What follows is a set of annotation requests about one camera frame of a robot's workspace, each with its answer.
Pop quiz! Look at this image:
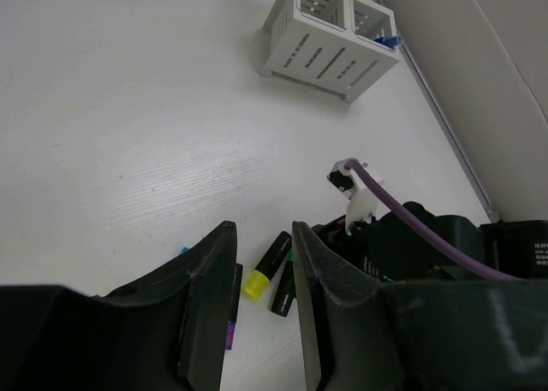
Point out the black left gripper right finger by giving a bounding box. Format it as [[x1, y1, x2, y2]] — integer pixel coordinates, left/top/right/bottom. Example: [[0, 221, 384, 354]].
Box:
[[292, 222, 547, 390]]

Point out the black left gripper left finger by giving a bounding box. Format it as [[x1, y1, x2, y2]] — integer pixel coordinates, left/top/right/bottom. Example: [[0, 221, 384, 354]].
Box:
[[1, 221, 237, 390]]

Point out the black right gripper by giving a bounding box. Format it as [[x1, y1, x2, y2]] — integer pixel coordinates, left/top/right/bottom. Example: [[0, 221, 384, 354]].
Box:
[[313, 202, 482, 282]]

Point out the green cap black highlighter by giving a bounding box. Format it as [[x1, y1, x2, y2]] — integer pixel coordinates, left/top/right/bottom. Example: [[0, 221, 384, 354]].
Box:
[[271, 251, 296, 317]]

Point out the clear blue cap marker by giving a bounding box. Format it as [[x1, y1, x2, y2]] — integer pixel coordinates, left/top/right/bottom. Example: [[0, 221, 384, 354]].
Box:
[[374, 35, 402, 50]]

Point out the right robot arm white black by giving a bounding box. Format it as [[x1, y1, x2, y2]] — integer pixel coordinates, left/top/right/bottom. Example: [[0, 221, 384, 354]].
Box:
[[313, 202, 547, 282]]

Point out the purple cap black highlighter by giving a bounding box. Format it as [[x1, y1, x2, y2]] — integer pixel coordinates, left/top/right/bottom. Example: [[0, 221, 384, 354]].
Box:
[[225, 263, 243, 351]]

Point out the yellow cap black highlighter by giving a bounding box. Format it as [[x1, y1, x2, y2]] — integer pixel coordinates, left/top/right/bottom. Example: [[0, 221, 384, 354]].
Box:
[[242, 231, 291, 300]]

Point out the white slotted pen holder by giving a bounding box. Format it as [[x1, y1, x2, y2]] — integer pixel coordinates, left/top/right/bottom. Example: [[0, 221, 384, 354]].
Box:
[[260, 0, 399, 104]]

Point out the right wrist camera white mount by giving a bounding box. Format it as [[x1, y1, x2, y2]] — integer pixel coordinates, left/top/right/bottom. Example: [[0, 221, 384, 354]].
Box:
[[327, 159, 378, 235]]

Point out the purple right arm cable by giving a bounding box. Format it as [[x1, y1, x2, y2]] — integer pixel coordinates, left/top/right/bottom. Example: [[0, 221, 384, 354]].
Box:
[[342, 159, 527, 281]]

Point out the aluminium rail right side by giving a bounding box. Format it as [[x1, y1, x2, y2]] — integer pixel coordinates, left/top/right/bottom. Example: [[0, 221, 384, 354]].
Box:
[[399, 38, 502, 223]]

